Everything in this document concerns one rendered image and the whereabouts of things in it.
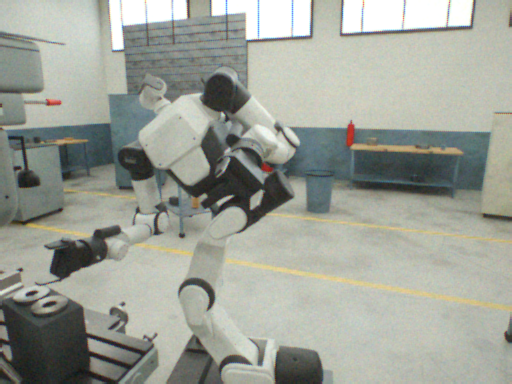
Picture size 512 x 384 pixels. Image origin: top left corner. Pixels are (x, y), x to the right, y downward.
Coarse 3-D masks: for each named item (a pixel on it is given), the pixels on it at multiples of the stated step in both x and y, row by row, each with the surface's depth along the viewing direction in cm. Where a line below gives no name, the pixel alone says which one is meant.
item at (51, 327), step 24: (24, 288) 101; (48, 288) 101; (24, 312) 92; (48, 312) 90; (72, 312) 93; (24, 336) 92; (48, 336) 88; (72, 336) 94; (24, 360) 96; (48, 360) 89; (72, 360) 95
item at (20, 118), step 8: (0, 96) 100; (8, 96) 102; (16, 96) 104; (0, 104) 100; (8, 104) 102; (16, 104) 104; (0, 112) 100; (8, 112) 102; (16, 112) 105; (24, 112) 107; (0, 120) 100; (8, 120) 103; (16, 120) 105; (24, 120) 107
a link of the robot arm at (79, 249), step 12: (72, 240) 97; (84, 240) 103; (96, 240) 107; (60, 252) 97; (72, 252) 96; (84, 252) 101; (96, 252) 104; (60, 264) 97; (72, 264) 98; (84, 264) 104; (60, 276) 97
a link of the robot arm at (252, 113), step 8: (248, 104) 111; (256, 104) 112; (240, 112) 112; (248, 112) 112; (256, 112) 112; (264, 112) 114; (240, 120) 114; (248, 120) 113; (256, 120) 113; (264, 120) 113; (272, 120) 115; (248, 128) 115; (272, 128) 114; (280, 128) 115; (288, 128) 116; (288, 136) 112; (296, 136) 118; (296, 144) 114
